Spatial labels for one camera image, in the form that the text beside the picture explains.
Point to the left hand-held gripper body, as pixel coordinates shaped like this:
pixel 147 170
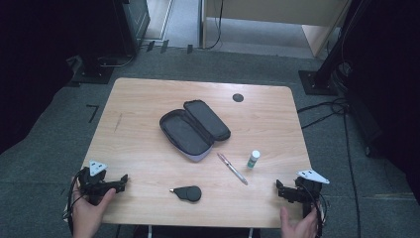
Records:
pixel 92 183

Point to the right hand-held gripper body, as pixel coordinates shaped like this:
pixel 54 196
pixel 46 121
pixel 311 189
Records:
pixel 307 191

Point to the white green glue stick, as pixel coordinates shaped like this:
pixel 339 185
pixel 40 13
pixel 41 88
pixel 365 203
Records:
pixel 253 159

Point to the slim pale pen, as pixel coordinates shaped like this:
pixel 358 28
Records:
pixel 232 169

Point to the black teardrop correction tape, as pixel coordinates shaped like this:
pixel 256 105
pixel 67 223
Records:
pixel 188 193

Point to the black lavender pencil case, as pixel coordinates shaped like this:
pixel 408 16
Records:
pixel 185 134

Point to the person's left hand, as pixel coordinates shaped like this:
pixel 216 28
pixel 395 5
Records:
pixel 86 214

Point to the person's right hand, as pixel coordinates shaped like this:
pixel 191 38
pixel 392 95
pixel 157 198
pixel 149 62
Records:
pixel 302 229

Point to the black round table grommet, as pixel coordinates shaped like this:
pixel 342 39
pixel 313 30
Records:
pixel 237 97

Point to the black metal stand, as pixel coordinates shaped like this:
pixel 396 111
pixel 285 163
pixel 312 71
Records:
pixel 325 72

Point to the black cabinet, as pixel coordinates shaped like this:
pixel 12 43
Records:
pixel 132 23

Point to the light wooden desk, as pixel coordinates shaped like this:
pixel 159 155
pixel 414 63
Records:
pixel 277 10

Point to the black stand base plate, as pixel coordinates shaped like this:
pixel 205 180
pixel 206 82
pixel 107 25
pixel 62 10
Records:
pixel 94 74

